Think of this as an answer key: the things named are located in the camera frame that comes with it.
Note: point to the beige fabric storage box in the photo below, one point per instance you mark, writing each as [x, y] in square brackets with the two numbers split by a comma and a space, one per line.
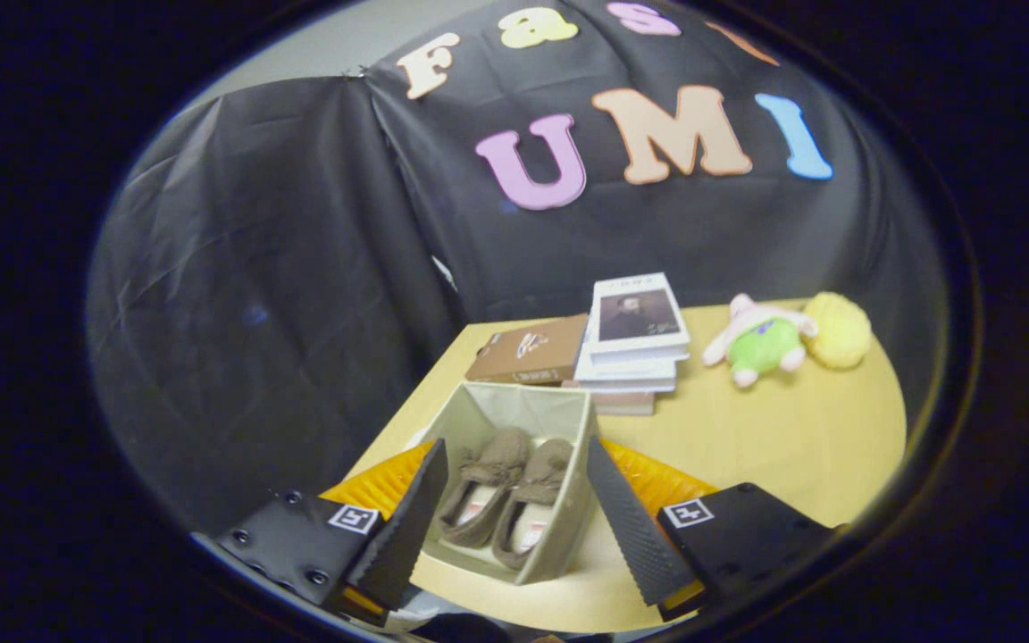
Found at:
[568, 500]

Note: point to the brown hardcover book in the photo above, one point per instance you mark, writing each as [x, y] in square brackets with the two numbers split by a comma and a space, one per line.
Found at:
[523, 353]

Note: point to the brown book under stack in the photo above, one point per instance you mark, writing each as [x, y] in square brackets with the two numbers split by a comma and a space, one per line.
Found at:
[622, 404]

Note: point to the plain white book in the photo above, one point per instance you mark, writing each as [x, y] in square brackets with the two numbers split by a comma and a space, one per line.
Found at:
[622, 371]

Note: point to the yellow fluffy plush toy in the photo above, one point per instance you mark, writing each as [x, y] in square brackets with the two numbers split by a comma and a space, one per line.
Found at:
[840, 330]

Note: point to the white book with portrait cover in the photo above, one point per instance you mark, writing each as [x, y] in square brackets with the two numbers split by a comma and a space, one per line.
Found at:
[635, 313]

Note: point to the black backdrop cloth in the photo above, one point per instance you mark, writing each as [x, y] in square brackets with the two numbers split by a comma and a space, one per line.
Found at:
[300, 313]

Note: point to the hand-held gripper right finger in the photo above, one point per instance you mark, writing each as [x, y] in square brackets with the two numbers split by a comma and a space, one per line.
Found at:
[631, 536]

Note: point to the green and pink plush toy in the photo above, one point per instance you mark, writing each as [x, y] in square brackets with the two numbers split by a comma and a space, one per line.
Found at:
[765, 344]

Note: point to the brown fuzzy shoe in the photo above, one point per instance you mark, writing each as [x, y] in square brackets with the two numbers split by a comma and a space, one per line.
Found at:
[497, 455]
[546, 469]

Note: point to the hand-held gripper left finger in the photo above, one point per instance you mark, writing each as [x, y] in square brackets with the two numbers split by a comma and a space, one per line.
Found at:
[403, 536]

